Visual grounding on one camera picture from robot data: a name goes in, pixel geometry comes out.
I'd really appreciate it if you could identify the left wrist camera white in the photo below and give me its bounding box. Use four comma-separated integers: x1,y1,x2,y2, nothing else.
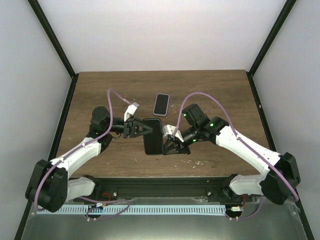
123,102,140,122

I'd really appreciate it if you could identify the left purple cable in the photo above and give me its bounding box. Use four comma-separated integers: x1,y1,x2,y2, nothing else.
34,88,133,222

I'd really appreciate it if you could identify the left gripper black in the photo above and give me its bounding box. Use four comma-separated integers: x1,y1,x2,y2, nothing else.
105,116,154,139

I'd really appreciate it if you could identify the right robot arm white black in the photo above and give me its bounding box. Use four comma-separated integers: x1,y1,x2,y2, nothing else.
162,104,301,205

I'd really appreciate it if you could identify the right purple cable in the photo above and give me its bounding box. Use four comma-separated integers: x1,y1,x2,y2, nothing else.
173,92,300,221

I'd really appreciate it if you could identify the left black frame post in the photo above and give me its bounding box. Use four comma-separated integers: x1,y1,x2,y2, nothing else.
26,0,77,77

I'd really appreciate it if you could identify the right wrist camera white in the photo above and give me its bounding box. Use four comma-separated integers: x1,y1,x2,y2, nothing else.
162,124,184,143

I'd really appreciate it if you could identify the light blue slotted cable duct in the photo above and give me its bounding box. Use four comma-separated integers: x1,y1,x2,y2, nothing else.
36,204,226,216

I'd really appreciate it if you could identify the black frame post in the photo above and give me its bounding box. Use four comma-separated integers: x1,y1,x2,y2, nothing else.
26,0,77,77
248,0,298,76

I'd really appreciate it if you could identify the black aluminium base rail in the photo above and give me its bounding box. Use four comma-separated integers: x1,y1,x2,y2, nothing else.
82,177,252,204

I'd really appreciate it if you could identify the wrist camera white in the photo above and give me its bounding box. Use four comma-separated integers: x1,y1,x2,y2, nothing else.
123,102,140,122
162,124,184,143

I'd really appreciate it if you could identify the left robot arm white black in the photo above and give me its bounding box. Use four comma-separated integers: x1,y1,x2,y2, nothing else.
25,103,153,213

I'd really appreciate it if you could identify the purple cable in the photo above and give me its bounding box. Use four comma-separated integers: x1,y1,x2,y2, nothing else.
34,88,133,222
173,92,300,221

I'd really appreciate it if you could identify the right black frame post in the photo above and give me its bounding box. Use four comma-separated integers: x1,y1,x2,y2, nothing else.
248,0,298,76

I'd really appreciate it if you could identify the dark green phone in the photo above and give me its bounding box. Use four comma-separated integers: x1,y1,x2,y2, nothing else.
142,118,164,155

